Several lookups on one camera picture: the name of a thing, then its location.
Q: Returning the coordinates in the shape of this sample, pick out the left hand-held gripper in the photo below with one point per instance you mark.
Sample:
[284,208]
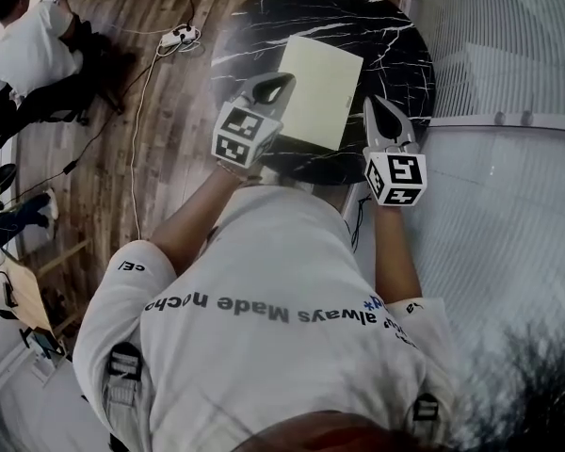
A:
[237,137]

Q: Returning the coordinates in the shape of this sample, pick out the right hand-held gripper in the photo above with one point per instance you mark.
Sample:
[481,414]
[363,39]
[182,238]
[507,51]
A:
[398,177]

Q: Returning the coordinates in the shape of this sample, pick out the cream folder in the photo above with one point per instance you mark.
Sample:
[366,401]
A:
[320,92]

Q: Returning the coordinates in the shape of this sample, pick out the person's left forearm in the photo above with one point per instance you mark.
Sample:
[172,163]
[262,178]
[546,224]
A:
[188,233]

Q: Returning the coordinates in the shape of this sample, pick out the person's right forearm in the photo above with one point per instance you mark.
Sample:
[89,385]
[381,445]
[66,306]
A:
[398,262]

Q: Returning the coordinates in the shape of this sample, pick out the black marble round table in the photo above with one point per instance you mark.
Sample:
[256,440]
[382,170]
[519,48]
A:
[395,54]

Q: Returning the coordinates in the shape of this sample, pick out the large white power strip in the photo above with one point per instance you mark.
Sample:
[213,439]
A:
[179,37]

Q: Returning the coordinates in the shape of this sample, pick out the black office chair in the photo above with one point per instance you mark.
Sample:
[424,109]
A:
[47,113]

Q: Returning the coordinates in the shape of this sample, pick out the person's white printed shirt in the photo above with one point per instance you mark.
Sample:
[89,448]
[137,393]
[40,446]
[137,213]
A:
[263,370]

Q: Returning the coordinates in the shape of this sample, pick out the light wooden table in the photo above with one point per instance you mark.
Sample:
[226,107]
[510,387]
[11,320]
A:
[26,290]

